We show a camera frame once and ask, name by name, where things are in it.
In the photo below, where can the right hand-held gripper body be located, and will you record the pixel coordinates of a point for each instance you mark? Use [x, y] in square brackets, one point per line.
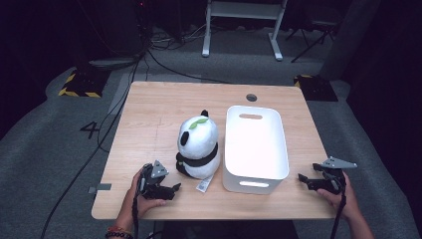
[331, 176]

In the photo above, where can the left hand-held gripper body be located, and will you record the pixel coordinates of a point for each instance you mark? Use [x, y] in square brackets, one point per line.
[156, 172]

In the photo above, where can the person's left hand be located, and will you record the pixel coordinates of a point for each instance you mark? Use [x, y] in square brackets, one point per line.
[146, 204]

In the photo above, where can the person's right hand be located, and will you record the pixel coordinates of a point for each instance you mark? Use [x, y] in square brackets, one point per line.
[341, 200]

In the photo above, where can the panda plush toy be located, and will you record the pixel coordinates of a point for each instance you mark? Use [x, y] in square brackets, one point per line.
[198, 146]

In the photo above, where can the white plastic storage box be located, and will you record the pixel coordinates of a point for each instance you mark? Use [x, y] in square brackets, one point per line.
[255, 149]

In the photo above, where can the grey tape strip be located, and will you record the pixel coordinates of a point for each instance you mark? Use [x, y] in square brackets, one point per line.
[99, 188]

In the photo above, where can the black yellow striped floor plate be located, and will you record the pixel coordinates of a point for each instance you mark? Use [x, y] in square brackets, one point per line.
[83, 84]
[315, 88]

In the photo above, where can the dark stand base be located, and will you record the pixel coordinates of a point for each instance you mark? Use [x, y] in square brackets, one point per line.
[112, 62]

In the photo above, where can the grey curtain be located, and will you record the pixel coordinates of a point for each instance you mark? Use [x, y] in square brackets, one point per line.
[351, 40]

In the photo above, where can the black tripod stand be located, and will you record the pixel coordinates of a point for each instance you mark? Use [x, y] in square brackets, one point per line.
[312, 36]

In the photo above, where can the white metal table frame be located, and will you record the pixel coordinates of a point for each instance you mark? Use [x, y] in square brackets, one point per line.
[244, 13]

